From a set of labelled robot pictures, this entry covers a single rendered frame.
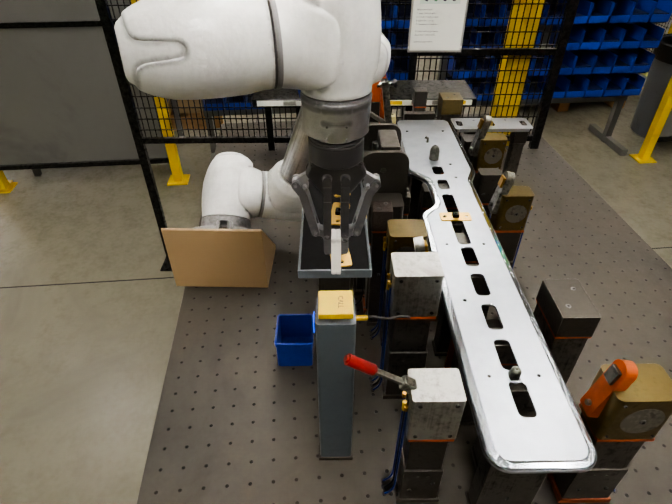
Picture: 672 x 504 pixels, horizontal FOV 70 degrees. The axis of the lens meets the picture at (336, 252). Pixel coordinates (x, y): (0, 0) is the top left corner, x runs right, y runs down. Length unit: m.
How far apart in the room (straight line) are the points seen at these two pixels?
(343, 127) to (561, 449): 0.63
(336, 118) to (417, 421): 0.53
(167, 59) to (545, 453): 0.79
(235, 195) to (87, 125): 2.21
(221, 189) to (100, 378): 1.18
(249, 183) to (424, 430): 0.96
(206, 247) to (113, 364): 1.09
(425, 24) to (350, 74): 1.62
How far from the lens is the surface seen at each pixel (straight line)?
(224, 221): 1.52
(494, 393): 0.96
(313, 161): 0.65
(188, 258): 1.54
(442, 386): 0.87
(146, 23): 0.56
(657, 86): 4.72
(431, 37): 2.21
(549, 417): 0.96
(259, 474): 1.19
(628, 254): 1.96
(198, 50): 0.55
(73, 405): 2.37
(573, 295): 1.16
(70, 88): 3.57
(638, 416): 1.01
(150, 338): 2.49
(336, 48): 0.57
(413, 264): 1.01
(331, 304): 0.84
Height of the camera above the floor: 1.75
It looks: 38 degrees down
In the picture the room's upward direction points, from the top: straight up
